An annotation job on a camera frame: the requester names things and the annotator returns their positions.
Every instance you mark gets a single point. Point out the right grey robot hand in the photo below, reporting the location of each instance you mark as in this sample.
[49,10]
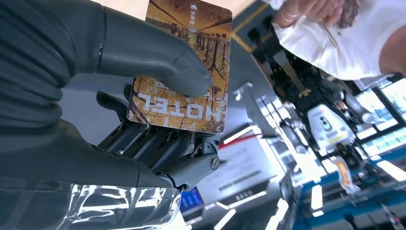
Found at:
[79,165]

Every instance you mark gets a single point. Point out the person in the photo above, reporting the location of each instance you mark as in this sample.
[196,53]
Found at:
[349,47]

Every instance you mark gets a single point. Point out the grey kiosk stand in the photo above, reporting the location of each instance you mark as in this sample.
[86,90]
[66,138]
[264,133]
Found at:
[253,108]

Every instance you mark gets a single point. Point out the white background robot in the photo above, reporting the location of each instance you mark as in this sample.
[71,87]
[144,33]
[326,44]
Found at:
[330,127]

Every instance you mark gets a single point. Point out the red barrier belt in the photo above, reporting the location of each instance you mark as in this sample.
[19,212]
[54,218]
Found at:
[241,140]

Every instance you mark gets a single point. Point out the white info display board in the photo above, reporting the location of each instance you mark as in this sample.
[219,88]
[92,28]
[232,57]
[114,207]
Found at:
[238,171]

